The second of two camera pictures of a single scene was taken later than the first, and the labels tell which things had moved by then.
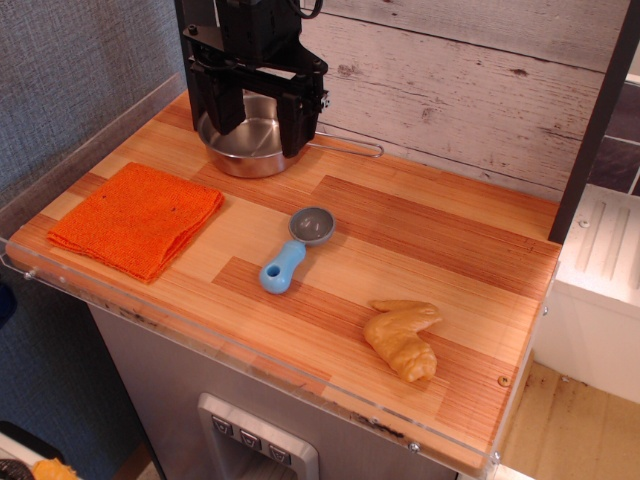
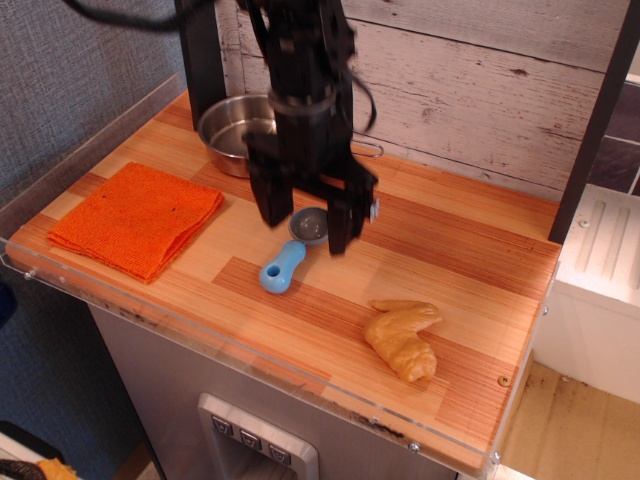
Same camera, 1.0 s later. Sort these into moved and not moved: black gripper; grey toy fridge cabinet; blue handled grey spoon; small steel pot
Moved: black gripper
Not moved: grey toy fridge cabinet; small steel pot; blue handled grey spoon
